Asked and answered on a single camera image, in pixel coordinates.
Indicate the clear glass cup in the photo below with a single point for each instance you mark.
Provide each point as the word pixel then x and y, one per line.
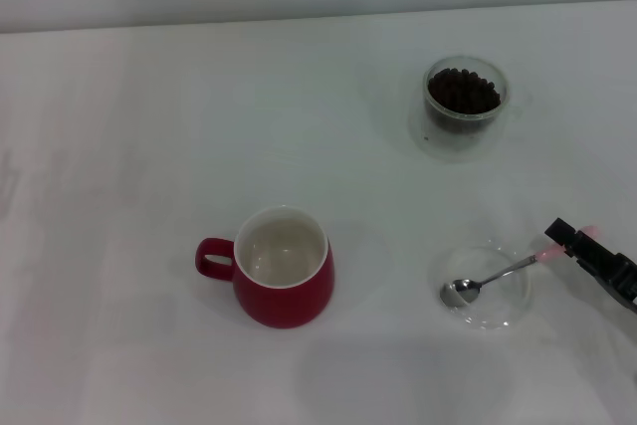
pixel 463 146

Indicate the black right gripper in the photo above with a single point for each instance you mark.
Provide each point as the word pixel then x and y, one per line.
pixel 627 280

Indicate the clear glass saucer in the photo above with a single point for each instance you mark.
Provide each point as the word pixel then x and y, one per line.
pixel 507 295

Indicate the glass jar of coffee beans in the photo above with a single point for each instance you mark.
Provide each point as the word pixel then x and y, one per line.
pixel 463 94

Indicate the red ceramic mug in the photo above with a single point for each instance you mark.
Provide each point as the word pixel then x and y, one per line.
pixel 283 300

